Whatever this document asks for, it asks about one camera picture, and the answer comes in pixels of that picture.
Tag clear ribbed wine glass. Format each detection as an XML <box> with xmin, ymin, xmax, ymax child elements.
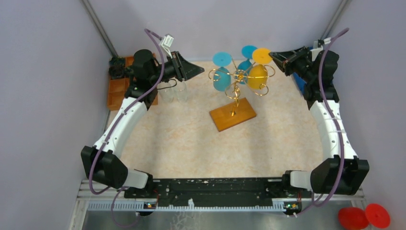
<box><xmin>158</xmin><ymin>81</ymin><xmax>176</xmax><ymax>103</ymax></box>

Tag yellow plastic wine glass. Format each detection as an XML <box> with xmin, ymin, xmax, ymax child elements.
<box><xmin>247</xmin><ymin>48</ymin><xmax>275</xmax><ymax>90</ymax></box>

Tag blue plastic wine glass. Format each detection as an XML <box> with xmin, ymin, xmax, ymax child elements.
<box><xmin>212</xmin><ymin>52</ymin><xmax>232</xmax><ymax>92</ymax></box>

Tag gold wire glass rack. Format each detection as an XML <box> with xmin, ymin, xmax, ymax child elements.
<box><xmin>208</xmin><ymin>67</ymin><xmax>269</xmax><ymax>132</ymax></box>

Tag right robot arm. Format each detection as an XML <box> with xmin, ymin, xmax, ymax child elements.
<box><xmin>269</xmin><ymin>46</ymin><xmax>370</xmax><ymax>195</ymax></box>

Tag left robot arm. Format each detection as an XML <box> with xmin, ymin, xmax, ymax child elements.
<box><xmin>80</xmin><ymin>49</ymin><xmax>204</xmax><ymax>189</ymax></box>

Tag red plastic wine glass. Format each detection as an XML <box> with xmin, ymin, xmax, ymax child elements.
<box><xmin>338</xmin><ymin>203</ymin><xmax>391</xmax><ymax>230</ymax></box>

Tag blue cloth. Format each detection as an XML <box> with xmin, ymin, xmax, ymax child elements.
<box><xmin>293</xmin><ymin>72</ymin><xmax>306</xmax><ymax>95</ymax></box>

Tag black parts in tray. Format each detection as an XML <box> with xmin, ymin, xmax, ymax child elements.
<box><xmin>108</xmin><ymin>57</ymin><xmax>134</xmax><ymax>80</ymax></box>

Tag orange compartment tray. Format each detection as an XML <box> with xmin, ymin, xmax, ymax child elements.
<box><xmin>107</xmin><ymin>56</ymin><xmax>159</xmax><ymax>111</ymax></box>

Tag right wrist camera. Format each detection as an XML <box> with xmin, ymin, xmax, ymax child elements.
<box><xmin>310</xmin><ymin>37</ymin><xmax>331</xmax><ymax>62</ymax></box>

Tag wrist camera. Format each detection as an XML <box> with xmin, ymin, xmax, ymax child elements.
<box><xmin>159</xmin><ymin>34</ymin><xmax>174</xmax><ymax>58</ymax></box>
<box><xmin>310</xmin><ymin>37</ymin><xmax>331</xmax><ymax>62</ymax></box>

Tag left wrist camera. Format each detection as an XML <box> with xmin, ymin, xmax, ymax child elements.
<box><xmin>159</xmin><ymin>34</ymin><xmax>174</xmax><ymax>58</ymax></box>

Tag black mounting base rail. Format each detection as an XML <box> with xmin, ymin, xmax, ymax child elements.
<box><xmin>124</xmin><ymin>177</ymin><xmax>311</xmax><ymax>207</ymax></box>

